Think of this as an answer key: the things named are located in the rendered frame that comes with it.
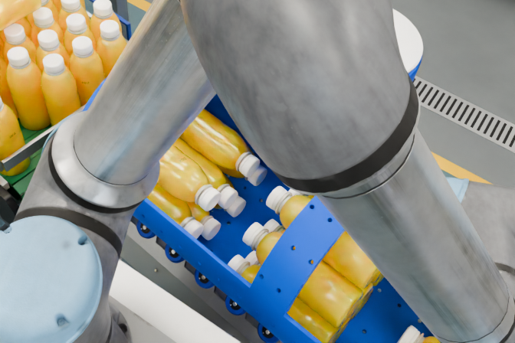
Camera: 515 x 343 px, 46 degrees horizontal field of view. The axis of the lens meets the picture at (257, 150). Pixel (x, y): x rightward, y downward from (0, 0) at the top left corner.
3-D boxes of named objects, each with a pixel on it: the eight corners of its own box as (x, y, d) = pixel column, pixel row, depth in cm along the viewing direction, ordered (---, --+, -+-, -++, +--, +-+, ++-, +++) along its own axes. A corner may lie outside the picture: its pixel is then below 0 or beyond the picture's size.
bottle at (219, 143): (153, 115, 111) (229, 174, 105) (177, 86, 112) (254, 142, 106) (166, 129, 118) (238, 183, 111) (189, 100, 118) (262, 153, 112)
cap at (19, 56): (30, 65, 121) (27, 59, 119) (8, 67, 120) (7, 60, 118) (29, 51, 123) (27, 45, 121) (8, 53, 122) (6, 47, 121)
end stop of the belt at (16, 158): (7, 171, 121) (3, 163, 118) (4, 169, 121) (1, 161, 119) (153, 70, 141) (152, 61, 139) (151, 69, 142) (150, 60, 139)
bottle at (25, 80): (54, 129, 135) (38, 69, 120) (21, 133, 133) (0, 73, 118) (52, 106, 139) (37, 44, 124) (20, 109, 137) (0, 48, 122)
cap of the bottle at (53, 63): (53, 76, 119) (51, 70, 118) (40, 66, 121) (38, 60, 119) (68, 66, 121) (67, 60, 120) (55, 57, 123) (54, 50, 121)
